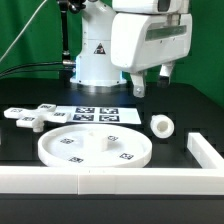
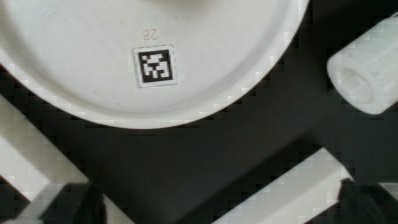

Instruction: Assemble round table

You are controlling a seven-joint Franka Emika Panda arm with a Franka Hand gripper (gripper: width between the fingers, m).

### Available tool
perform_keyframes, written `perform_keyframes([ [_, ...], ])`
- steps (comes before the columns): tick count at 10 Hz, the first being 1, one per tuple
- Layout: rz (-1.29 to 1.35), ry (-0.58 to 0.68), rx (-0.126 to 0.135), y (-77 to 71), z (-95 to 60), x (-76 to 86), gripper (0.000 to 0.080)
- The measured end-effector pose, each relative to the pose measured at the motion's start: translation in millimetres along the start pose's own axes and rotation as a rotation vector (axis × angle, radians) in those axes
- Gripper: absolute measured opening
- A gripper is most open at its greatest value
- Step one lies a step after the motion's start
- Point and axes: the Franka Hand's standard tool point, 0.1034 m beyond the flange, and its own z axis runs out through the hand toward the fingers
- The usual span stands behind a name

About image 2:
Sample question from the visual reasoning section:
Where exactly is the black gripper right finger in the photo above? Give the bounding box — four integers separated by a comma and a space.
335, 179, 398, 224

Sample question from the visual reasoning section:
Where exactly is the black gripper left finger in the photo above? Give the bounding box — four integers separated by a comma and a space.
40, 183, 107, 224

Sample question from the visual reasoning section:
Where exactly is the white cylindrical table leg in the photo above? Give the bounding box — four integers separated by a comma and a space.
328, 12, 398, 114

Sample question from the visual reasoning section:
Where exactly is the white round table top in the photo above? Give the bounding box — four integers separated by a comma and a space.
0, 0, 312, 129

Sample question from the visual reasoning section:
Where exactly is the white L-shaped fence wall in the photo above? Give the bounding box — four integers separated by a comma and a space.
0, 94, 398, 224

